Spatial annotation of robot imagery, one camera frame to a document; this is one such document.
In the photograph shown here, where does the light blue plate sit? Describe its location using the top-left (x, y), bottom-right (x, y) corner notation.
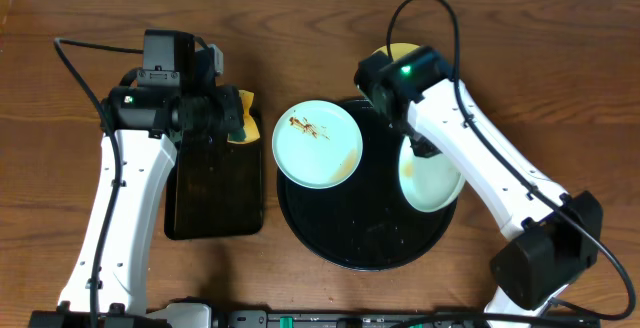
top-left (272, 100), bottom-right (364, 189)
top-left (398, 137), bottom-right (465, 213)

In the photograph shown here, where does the yellow green sponge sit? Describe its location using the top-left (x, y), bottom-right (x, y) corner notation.
top-left (227, 90), bottom-right (260, 145)

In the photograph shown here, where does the yellow plate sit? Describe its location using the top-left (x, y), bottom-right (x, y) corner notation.
top-left (371, 43), bottom-right (419, 62)

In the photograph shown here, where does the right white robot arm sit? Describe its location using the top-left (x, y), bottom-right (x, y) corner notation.
top-left (354, 44), bottom-right (603, 327)

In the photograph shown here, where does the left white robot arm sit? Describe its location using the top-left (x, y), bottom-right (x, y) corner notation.
top-left (29, 86), bottom-right (257, 327)

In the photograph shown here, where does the black rectangular tray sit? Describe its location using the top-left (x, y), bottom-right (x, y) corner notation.
top-left (164, 115), bottom-right (264, 240)

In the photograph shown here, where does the black round tray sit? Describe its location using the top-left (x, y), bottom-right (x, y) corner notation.
top-left (277, 99), bottom-right (457, 271)

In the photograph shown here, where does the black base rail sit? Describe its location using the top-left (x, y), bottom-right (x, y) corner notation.
top-left (148, 296), bottom-right (596, 328)

